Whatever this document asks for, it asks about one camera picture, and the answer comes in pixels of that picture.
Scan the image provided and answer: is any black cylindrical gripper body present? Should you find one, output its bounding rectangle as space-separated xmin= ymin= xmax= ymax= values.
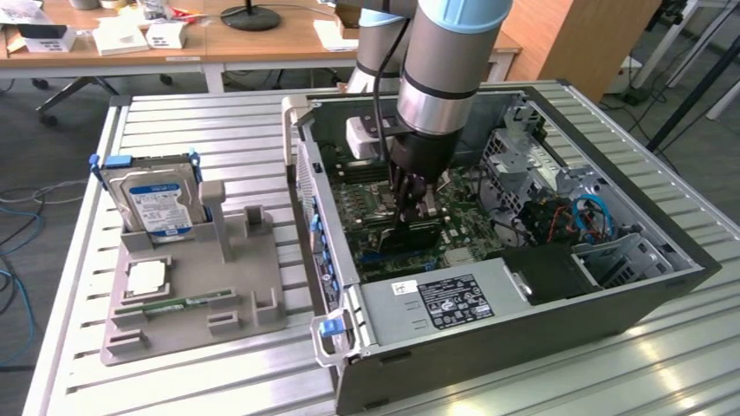
xmin=386 ymin=128 xmax=464 ymax=182

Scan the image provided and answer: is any green GPU card black cooler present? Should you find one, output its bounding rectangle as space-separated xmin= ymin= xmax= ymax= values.
xmin=374 ymin=223 xmax=440 ymax=256

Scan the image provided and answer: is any CPU socket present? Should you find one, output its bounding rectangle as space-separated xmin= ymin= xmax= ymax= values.
xmin=361 ymin=179 xmax=401 ymax=218

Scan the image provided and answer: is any green motherboard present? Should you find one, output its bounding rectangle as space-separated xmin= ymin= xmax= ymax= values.
xmin=332 ymin=162 xmax=509 ymax=283

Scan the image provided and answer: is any perforated metal disk bay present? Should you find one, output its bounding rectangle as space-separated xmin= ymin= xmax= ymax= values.
xmin=478 ymin=127 xmax=570 ymax=211

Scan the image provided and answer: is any black plastic shroud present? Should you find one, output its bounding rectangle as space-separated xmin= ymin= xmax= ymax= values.
xmin=500 ymin=241 xmax=602 ymax=305

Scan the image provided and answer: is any silver power supply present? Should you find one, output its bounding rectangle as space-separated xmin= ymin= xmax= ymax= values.
xmin=345 ymin=257 xmax=533 ymax=348

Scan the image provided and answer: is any white paper stack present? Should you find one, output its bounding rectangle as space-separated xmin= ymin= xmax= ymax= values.
xmin=313 ymin=19 xmax=361 ymax=53

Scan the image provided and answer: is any slanted metal disk bay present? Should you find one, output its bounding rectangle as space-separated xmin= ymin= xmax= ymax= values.
xmin=570 ymin=233 xmax=677 ymax=289

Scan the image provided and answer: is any open black PC case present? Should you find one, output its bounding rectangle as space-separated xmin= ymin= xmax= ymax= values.
xmin=280 ymin=84 xmax=724 ymax=415

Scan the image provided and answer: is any wooden desk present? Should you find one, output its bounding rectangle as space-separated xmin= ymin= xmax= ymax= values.
xmin=0 ymin=0 xmax=521 ymax=81

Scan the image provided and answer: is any wooden cabinet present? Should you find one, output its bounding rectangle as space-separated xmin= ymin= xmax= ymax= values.
xmin=496 ymin=0 xmax=664 ymax=104

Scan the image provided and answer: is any grey parts rack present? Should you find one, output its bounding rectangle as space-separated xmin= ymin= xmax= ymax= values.
xmin=100 ymin=179 xmax=290 ymax=367

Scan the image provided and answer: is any black lamp base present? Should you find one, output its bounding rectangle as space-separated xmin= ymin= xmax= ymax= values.
xmin=218 ymin=0 xmax=282 ymax=32

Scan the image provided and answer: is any silver hard disk blue label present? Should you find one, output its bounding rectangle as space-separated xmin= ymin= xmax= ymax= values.
xmin=97 ymin=166 xmax=201 ymax=238

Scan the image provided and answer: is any black stand pole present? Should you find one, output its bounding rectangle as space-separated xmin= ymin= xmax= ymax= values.
xmin=645 ymin=42 xmax=740 ymax=153

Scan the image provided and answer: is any green RAM stick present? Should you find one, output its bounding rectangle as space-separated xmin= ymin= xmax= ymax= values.
xmin=114 ymin=292 xmax=238 ymax=314

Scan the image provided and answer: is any silver CPU chip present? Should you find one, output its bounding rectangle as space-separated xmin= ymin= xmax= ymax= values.
xmin=125 ymin=262 xmax=169 ymax=296

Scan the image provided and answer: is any blue disk caddy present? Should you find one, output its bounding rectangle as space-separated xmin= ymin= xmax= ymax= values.
xmin=88 ymin=149 xmax=202 ymax=192

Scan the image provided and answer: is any small white printed box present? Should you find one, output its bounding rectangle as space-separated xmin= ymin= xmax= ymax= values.
xmin=144 ymin=20 xmax=186 ymax=49

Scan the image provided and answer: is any open white cardboard box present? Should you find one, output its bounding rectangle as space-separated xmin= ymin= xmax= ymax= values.
xmin=92 ymin=16 xmax=150 ymax=56

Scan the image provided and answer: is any black chair base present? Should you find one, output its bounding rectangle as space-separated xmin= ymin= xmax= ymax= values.
xmin=33 ymin=76 xmax=122 ymax=127

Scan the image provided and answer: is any white box black print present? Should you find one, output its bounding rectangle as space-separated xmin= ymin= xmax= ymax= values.
xmin=21 ymin=36 xmax=77 ymax=54

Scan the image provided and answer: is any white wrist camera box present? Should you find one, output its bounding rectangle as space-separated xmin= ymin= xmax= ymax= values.
xmin=344 ymin=117 xmax=390 ymax=159

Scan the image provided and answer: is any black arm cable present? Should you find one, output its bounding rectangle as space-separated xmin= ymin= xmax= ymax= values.
xmin=370 ymin=0 xmax=405 ymax=168

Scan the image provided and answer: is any blue wire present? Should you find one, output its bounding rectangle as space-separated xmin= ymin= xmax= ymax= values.
xmin=570 ymin=193 xmax=617 ymax=244

